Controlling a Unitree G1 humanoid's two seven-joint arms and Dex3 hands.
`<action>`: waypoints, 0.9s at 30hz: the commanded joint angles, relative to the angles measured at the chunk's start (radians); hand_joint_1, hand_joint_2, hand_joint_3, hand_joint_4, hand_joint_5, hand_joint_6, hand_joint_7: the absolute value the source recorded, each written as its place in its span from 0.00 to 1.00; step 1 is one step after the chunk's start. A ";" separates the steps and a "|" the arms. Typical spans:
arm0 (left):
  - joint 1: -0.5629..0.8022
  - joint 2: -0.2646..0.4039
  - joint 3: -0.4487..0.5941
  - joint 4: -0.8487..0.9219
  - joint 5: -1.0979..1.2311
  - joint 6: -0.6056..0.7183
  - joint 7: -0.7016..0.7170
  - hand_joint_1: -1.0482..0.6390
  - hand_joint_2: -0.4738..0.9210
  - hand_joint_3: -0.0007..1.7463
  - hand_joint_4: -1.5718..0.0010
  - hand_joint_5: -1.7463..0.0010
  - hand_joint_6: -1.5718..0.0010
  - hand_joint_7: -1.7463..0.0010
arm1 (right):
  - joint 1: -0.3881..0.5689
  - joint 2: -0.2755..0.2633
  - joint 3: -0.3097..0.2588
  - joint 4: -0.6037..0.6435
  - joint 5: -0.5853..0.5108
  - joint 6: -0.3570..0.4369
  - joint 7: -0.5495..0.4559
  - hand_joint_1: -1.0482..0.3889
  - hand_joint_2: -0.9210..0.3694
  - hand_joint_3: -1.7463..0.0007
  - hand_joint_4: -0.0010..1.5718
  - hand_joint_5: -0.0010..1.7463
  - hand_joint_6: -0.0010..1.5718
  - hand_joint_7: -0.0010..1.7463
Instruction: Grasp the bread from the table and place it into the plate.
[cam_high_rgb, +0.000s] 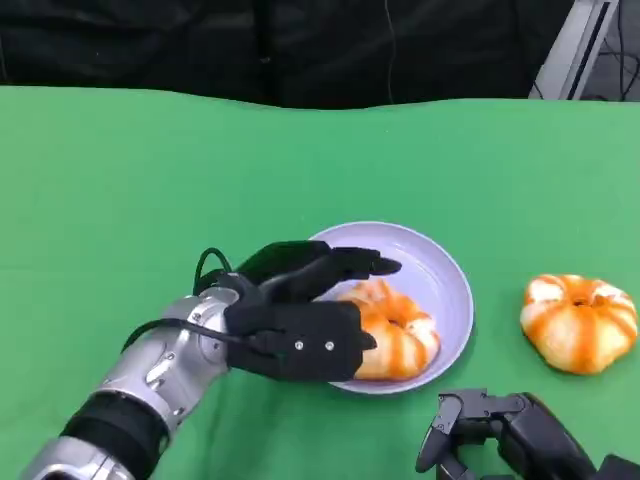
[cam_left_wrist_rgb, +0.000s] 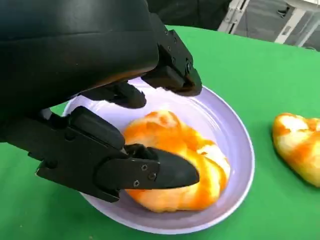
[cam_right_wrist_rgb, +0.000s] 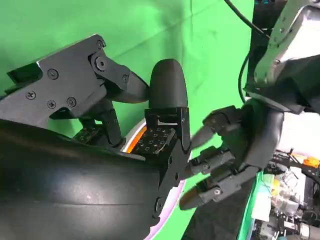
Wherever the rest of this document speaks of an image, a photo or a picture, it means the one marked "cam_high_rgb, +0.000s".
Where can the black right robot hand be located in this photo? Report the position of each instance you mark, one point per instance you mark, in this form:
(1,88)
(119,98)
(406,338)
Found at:
(515,440)

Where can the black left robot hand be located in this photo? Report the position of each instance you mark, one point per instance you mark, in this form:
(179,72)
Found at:
(290,270)

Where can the orange and white toy bread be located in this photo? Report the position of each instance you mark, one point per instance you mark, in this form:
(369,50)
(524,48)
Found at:
(395,330)
(575,330)

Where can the lilac plate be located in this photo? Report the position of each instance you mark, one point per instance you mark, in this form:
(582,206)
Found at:
(430,285)

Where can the green table cloth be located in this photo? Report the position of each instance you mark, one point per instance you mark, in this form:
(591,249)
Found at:
(150,175)

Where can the black curtain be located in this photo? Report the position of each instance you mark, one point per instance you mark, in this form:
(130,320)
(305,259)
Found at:
(150,40)

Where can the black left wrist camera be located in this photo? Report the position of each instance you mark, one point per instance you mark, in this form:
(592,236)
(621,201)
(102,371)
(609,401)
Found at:
(310,350)

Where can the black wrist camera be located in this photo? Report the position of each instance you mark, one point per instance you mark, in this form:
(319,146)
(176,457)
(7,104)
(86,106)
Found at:
(310,350)
(622,470)

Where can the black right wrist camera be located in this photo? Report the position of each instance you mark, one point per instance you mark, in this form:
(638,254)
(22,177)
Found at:
(622,470)

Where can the grey metal post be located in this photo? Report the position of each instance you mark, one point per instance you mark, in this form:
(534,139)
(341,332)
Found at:
(575,50)

